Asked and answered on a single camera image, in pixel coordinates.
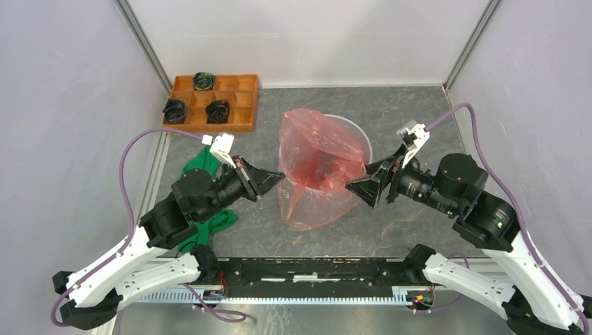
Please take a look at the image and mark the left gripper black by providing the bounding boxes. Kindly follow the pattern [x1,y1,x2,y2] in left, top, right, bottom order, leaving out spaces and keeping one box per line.
[198,154,286,223]

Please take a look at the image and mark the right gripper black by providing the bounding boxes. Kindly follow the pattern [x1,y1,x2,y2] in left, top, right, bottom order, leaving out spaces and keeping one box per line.
[344,140,459,214]

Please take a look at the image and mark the grey plastic trash bin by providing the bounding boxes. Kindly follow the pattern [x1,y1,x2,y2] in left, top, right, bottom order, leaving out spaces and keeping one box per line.
[325,114,373,165]

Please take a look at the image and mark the red plastic trash bag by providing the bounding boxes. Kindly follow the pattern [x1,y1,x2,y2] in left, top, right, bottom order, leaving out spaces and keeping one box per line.
[278,108,366,230]

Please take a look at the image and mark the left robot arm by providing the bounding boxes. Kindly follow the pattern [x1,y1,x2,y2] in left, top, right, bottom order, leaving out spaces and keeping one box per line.
[51,155,286,330]

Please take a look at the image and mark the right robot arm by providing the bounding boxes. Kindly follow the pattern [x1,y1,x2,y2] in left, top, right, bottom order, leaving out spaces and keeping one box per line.
[346,154,591,334]

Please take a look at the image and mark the green cloth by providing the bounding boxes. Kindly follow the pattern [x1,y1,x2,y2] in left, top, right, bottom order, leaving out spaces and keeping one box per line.
[177,146,239,254]

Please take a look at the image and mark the black rolled item middle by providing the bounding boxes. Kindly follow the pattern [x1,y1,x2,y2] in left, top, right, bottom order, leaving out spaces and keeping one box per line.
[205,100,230,124]

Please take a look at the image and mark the black rolled item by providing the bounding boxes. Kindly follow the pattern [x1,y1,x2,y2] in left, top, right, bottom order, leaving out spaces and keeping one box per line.
[192,72,216,91]
[205,100,230,124]
[162,98,188,125]

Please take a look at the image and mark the orange wooden compartment tray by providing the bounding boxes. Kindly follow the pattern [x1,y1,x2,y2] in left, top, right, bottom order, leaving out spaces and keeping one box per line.
[161,73,260,133]

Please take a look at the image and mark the black rolled item left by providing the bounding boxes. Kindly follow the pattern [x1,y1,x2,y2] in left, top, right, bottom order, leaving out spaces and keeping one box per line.
[162,98,188,125]

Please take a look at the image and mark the black rolled item top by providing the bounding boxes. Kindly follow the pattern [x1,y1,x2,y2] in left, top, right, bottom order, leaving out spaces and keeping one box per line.
[192,72,216,91]

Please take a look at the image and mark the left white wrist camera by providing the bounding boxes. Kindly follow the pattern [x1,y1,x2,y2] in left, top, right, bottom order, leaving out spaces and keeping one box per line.
[202,132,236,168]

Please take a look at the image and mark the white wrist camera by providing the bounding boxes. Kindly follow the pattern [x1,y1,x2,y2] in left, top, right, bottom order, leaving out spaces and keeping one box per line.
[397,120,430,168]
[202,132,236,168]

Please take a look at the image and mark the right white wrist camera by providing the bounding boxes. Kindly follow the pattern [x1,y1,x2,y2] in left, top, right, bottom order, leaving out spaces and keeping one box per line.
[397,120,430,168]

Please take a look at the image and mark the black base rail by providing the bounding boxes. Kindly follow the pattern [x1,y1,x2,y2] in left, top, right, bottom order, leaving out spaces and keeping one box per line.
[196,257,431,299]

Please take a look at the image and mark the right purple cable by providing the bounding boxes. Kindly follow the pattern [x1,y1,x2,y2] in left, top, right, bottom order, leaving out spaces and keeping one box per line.
[425,102,592,335]

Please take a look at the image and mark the purple cable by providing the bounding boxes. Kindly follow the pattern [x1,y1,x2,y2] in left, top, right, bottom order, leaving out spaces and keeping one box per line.
[425,102,592,335]
[50,128,205,328]

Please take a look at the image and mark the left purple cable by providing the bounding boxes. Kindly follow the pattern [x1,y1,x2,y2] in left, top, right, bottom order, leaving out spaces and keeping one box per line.
[50,128,205,328]

